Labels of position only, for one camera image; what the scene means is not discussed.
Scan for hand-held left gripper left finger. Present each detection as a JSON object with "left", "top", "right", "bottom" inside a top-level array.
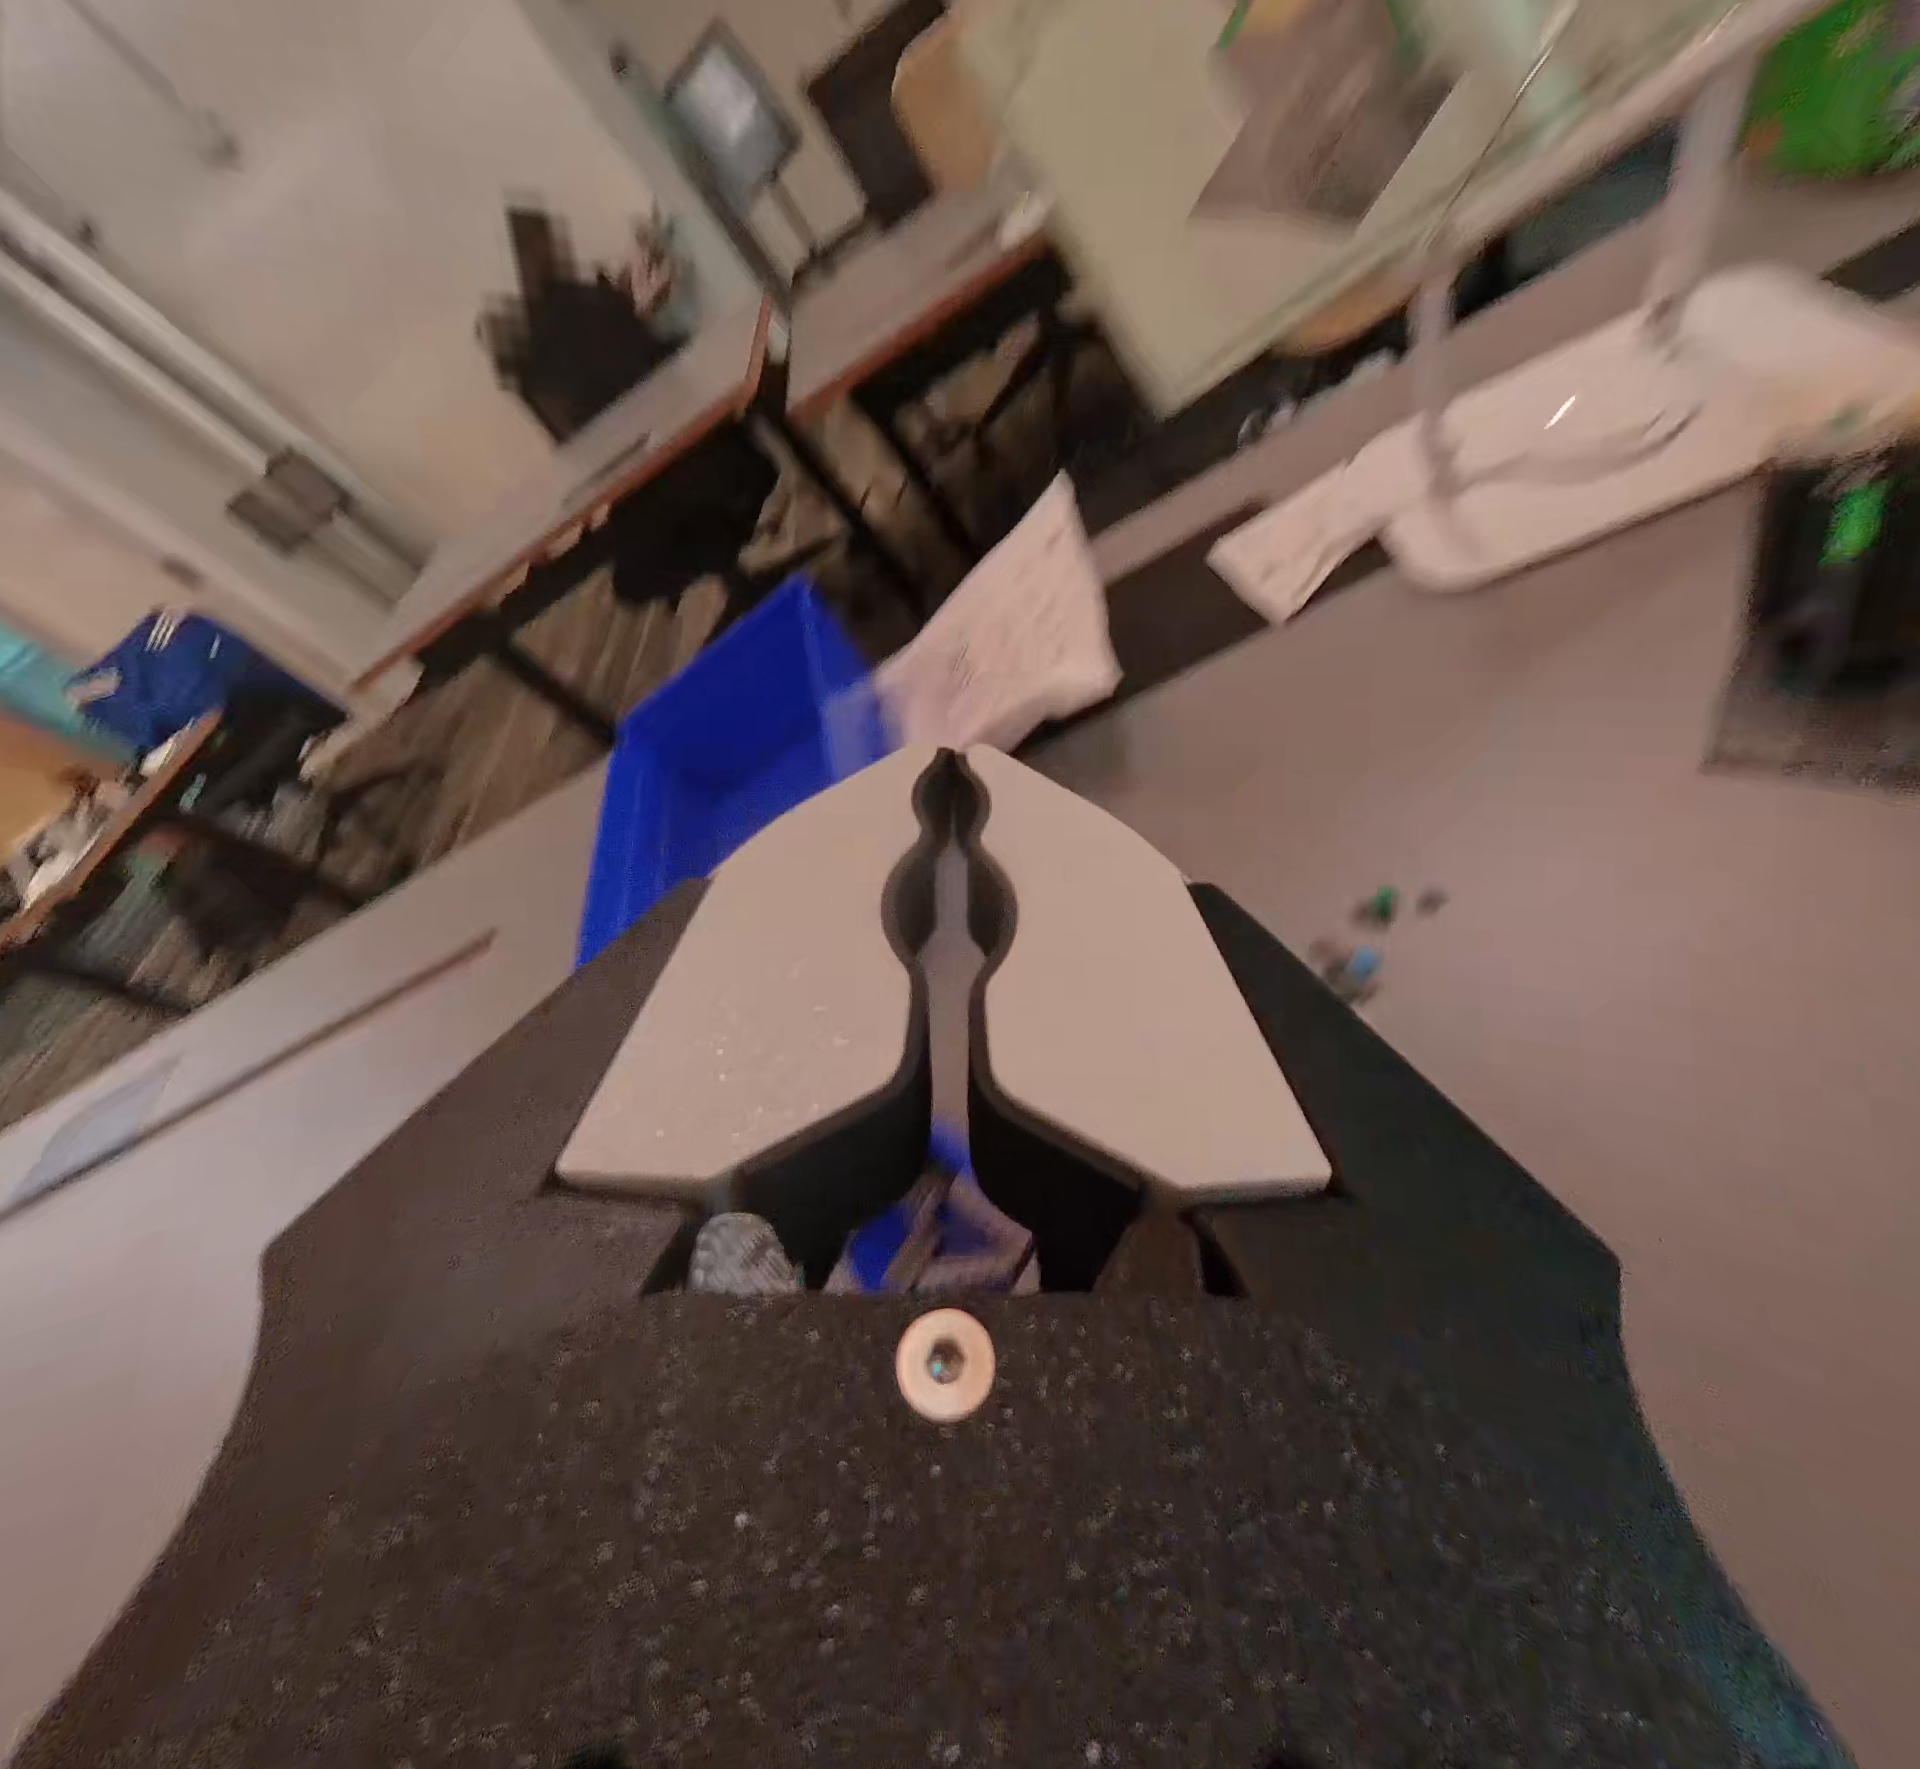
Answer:
[{"left": 553, "top": 746, "right": 961, "bottom": 1199}]

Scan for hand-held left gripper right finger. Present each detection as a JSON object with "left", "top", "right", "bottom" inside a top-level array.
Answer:
[{"left": 955, "top": 746, "right": 1335, "bottom": 1208}]

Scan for blue plastic bin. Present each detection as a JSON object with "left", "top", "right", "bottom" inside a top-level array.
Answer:
[{"left": 576, "top": 576, "right": 1040, "bottom": 1294}]

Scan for grey brick-built model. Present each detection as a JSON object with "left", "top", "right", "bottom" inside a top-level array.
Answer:
[{"left": 1703, "top": 443, "right": 1920, "bottom": 790}]

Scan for wood-edged background desk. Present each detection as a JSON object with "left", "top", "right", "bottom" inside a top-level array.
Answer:
[
  {"left": 781, "top": 202, "right": 1073, "bottom": 450},
  {"left": 354, "top": 291, "right": 781, "bottom": 693}
]

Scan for wooden background desk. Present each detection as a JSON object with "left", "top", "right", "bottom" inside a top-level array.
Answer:
[{"left": 0, "top": 703, "right": 227, "bottom": 963}]

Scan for scattered small brick pieces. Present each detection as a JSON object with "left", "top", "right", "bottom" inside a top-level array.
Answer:
[{"left": 1302, "top": 882, "right": 1451, "bottom": 1007}]

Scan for white crumpled bag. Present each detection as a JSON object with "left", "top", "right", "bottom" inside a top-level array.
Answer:
[{"left": 877, "top": 471, "right": 1126, "bottom": 756}]

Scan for white paper slip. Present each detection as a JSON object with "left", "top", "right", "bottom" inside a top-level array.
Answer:
[{"left": 1207, "top": 456, "right": 1403, "bottom": 625}]

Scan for white table with wood edge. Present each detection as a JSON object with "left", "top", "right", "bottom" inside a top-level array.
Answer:
[{"left": 0, "top": 750, "right": 710, "bottom": 1726}]

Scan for blue jacket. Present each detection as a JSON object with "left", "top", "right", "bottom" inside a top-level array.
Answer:
[{"left": 67, "top": 611, "right": 288, "bottom": 756}]

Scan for white book stand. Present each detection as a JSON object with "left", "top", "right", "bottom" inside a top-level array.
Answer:
[{"left": 898, "top": 0, "right": 1920, "bottom": 596}]

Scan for pale green instruction booklet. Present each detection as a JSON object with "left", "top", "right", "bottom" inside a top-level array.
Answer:
[{"left": 966, "top": 0, "right": 1920, "bottom": 414}]

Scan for framed sign on easel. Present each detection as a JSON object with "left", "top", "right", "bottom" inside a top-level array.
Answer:
[{"left": 664, "top": 16, "right": 803, "bottom": 286}]

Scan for green toy set box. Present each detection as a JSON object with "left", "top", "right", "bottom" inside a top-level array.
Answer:
[{"left": 1747, "top": 0, "right": 1920, "bottom": 184}]

